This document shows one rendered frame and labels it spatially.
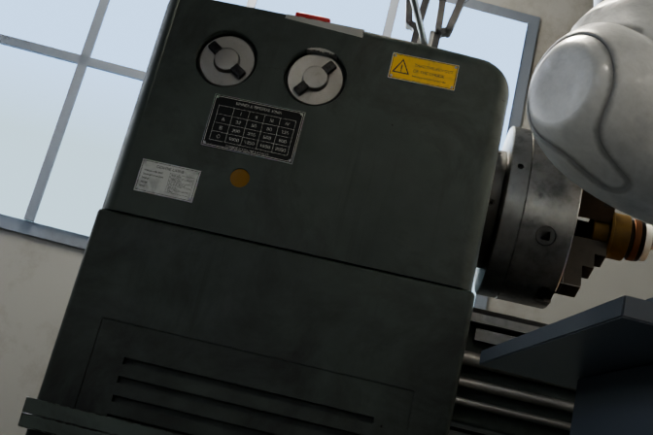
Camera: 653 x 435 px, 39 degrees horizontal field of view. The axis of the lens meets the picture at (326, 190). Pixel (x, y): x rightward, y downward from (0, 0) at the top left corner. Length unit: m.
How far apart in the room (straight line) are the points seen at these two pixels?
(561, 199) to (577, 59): 0.70
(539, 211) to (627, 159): 0.68
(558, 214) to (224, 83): 0.59
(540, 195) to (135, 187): 0.66
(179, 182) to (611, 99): 0.79
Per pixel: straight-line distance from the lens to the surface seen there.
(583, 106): 0.88
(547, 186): 1.58
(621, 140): 0.88
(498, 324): 1.50
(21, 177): 3.66
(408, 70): 1.51
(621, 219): 1.72
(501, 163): 1.64
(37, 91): 3.76
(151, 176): 1.47
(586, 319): 0.86
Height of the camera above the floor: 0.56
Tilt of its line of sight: 17 degrees up
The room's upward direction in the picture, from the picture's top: 14 degrees clockwise
